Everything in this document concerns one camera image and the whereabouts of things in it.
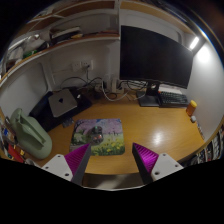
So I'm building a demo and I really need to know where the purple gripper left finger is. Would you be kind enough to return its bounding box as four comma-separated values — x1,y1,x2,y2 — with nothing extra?
40,142,92,186

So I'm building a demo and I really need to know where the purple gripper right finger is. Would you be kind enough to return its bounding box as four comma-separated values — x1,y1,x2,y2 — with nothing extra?
131,142,185,185

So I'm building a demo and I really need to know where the dark grey computer mouse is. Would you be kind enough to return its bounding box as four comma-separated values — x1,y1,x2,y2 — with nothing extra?
90,126,104,144

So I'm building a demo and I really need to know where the floral painted mouse pad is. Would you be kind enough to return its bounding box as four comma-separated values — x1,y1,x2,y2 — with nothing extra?
70,119,125,156

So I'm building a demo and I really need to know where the small dark card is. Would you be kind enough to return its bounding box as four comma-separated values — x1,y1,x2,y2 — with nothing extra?
62,118,74,128

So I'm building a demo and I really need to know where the green plastic jug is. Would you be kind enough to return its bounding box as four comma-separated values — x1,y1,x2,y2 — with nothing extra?
10,108,52,159

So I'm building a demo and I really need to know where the silver mini desktop computer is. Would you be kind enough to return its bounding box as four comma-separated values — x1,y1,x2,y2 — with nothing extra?
48,89,77,117

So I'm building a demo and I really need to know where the black mechanical keyboard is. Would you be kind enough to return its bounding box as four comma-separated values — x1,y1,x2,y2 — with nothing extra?
158,91,188,107

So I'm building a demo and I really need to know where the small white round object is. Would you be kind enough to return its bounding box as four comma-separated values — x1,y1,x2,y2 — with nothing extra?
190,116,196,123

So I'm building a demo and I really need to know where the red box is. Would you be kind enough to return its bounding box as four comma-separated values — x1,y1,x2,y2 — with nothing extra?
8,144,24,163

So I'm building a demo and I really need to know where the white power strip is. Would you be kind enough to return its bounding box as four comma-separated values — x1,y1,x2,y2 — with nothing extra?
102,74,124,94

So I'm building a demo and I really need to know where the black computer monitor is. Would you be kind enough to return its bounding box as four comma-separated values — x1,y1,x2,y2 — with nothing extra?
120,26,193,107

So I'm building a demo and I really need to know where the white wall light bar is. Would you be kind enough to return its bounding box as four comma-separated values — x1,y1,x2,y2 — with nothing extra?
189,37,199,50

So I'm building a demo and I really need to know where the wooden wall shelf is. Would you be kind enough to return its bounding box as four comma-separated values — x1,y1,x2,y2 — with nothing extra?
0,0,192,86

